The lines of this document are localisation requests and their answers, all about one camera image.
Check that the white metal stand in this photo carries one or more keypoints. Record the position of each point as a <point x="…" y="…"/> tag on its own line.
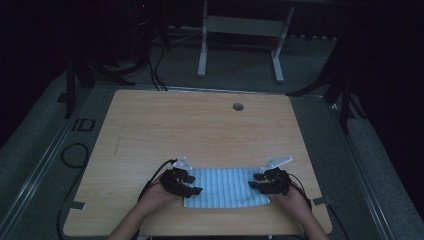
<point x="202" y="63"/>

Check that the blue striped towel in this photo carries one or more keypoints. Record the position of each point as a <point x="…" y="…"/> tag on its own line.
<point x="226" y="187"/>

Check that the person's right hand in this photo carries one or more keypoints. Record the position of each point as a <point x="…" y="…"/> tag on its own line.
<point x="293" y="203"/>

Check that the round table grommet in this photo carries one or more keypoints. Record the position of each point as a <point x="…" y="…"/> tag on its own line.
<point x="238" y="107"/>

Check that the black metal stand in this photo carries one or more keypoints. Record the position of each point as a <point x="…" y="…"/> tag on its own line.
<point x="345" y="110"/>
<point x="70" y="96"/>

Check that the grey tape piece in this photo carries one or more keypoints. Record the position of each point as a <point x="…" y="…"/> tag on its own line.
<point x="321" y="200"/>
<point x="76" y="205"/>

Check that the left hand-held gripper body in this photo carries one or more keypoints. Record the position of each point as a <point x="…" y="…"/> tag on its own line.
<point x="172" y="182"/>

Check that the person's left hand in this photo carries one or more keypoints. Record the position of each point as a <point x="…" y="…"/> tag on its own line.
<point x="156" y="198"/>

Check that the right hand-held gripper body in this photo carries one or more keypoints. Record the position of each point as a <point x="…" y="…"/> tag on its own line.
<point x="278" y="183"/>

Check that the metal floor rail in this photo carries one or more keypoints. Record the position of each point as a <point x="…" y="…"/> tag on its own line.
<point x="33" y="180"/>
<point x="370" y="193"/>

